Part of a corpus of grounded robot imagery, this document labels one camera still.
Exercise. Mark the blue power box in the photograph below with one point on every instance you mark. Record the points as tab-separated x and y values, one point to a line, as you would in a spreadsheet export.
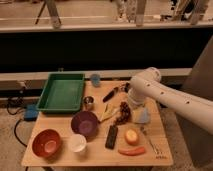
31	113

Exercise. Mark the blue plastic cup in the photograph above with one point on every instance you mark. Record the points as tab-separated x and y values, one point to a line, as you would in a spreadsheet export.
95	80

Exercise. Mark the orange carrot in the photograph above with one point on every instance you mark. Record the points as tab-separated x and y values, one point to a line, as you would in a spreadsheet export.
132	152

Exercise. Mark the wooden folding table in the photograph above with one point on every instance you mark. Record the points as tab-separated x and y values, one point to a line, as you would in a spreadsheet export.
96	154

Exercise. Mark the light blue cloth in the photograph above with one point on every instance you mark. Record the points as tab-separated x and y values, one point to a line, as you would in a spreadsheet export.
141	116

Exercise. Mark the dark red grape bunch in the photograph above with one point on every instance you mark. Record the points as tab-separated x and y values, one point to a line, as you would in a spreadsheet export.
125	114

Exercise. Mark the black brush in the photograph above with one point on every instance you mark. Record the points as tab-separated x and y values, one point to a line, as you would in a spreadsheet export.
125	87

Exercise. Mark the red bowl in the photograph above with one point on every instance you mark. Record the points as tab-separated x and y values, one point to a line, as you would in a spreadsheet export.
46	143

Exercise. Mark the yellow apple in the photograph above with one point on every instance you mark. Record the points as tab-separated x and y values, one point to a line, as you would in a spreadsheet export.
131	137

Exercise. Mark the black handled knife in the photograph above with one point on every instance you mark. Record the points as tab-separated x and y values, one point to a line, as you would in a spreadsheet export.
110	94

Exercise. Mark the purple bowl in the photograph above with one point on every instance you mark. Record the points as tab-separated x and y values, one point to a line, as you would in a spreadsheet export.
85	123

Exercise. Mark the metal fork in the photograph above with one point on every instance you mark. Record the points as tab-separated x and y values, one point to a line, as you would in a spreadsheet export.
143	130

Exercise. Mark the black rectangular block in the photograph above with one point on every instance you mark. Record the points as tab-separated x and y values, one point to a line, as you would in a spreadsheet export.
111	137

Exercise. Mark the small metal cup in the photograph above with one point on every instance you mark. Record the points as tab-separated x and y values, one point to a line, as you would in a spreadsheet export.
88	102

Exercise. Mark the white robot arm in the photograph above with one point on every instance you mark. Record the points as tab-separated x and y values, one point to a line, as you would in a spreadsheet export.
195	109

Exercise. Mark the green plastic tray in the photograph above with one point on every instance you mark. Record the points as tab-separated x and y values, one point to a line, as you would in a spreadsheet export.
62	93

